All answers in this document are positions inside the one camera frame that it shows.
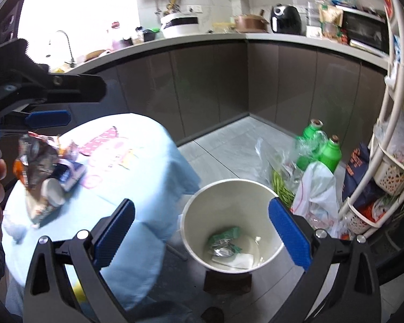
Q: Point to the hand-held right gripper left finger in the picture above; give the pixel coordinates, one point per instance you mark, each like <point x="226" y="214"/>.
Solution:
<point x="114" y="232"/>

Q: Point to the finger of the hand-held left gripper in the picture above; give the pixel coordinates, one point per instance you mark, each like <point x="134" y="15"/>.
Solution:
<point x="47" y="119"/>
<point x="70" y="89"/>

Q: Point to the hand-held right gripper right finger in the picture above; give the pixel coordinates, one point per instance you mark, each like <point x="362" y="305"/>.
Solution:
<point x="289" y="232"/>

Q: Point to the brown foil snack packet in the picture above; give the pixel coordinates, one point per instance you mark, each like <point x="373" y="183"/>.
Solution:
<point x="37" y="170"/>

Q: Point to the blue and white packet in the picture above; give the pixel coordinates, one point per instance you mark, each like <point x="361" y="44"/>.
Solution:
<point x="72" y="175"/>

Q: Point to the white paper cup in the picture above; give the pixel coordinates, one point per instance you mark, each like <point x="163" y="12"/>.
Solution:
<point x="52" y="191"/>

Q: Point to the white round trash bin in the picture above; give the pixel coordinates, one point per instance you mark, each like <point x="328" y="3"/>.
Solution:
<point x="202" y="215"/>

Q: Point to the brown round dish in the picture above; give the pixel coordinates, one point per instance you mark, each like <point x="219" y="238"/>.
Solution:
<point x="94" y="54"/>

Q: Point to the chrome kitchen faucet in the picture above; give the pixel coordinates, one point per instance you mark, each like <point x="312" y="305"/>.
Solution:
<point x="69" y="45"/>

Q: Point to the bunch of green beans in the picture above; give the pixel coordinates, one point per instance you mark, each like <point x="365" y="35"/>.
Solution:
<point x="283" y="188"/>

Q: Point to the white plastic bag red print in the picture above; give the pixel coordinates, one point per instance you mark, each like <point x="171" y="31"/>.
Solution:
<point x="314" y="188"/>

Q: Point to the white paper napkin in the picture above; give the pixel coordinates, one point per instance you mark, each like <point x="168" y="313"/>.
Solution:
<point x="237" y="260"/>

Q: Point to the green foil wrapper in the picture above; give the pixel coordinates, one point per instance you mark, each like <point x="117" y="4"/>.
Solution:
<point x="229" y="234"/>

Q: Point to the light blue printed tablecloth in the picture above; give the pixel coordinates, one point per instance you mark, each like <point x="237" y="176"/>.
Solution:
<point x="138" y="161"/>

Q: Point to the clear plastic bag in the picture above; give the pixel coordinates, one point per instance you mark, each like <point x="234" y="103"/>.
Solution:
<point x="267" y="154"/>

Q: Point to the green plastic bottle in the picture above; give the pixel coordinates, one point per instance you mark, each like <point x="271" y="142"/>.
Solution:
<point x="331" y="154"/>
<point x="311" y="133"/>

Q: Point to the dark blue bag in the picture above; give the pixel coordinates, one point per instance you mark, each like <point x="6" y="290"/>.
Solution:
<point x="357" y="175"/>

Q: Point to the white plastic storage rack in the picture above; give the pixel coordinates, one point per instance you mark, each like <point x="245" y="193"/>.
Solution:
<point x="385" y="175"/>

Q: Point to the person's blue jeans leg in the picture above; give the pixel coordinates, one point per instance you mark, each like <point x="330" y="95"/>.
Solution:
<point x="15" y="296"/>

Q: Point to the white rice cooker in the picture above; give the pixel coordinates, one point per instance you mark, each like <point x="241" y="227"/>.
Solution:
<point x="178" y="28"/>

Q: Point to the translucent plastic bag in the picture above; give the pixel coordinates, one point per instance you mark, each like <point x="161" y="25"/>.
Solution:
<point x="400" y="138"/>

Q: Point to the dark brown kitchen cabinets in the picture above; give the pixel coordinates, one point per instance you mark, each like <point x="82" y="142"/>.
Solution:
<point x="272" y="80"/>

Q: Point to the grey kitchen countertop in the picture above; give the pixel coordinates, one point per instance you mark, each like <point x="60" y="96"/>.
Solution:
<point x="222" y="37"/>

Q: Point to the copper cooking pot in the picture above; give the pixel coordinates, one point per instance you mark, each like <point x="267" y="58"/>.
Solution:
<point x="250" y="23"/>

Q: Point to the clear plastic storage box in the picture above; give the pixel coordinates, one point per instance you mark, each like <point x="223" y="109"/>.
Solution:
<point x="312" y="30"/>

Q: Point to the black air fryer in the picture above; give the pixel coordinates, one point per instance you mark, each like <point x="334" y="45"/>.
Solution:
<point x="286" y="20"/>

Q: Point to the yellow brown snack bag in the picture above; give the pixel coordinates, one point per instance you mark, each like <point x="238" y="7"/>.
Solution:
<point x="330" y="16"/>

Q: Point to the white wall socket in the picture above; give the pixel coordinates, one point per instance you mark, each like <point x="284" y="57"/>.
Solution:
<point x="194" y="8"/>

